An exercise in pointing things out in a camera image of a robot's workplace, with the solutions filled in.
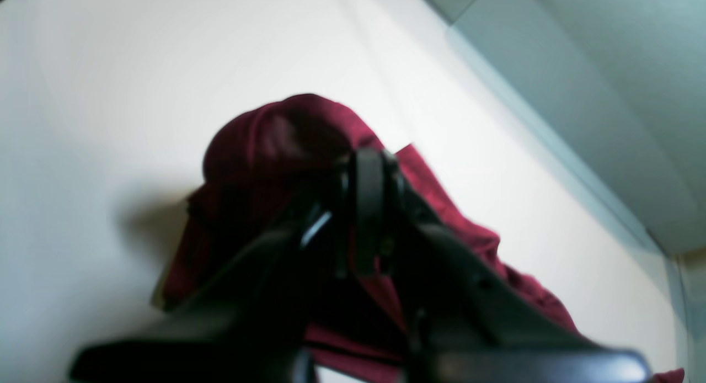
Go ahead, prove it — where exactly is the dark red t-shirt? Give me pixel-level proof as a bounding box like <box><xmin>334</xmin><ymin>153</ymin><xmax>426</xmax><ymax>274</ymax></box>
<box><xmin>152</xmin><ymin>93</ymin><xmax>686</xmax><ymax>383</ymax></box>

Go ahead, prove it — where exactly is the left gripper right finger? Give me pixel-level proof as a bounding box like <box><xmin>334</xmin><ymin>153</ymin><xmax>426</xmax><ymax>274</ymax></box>
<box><xmin>353</xmin><ymin>148</ymin><xmax>651</xmax><ymax>382</ymax></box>

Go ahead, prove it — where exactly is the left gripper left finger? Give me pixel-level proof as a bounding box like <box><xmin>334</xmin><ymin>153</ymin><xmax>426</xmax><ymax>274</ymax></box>
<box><xmin>69</xmin><ymin>168</ymin><xmax>354</xmax><ymax>382</ymax></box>

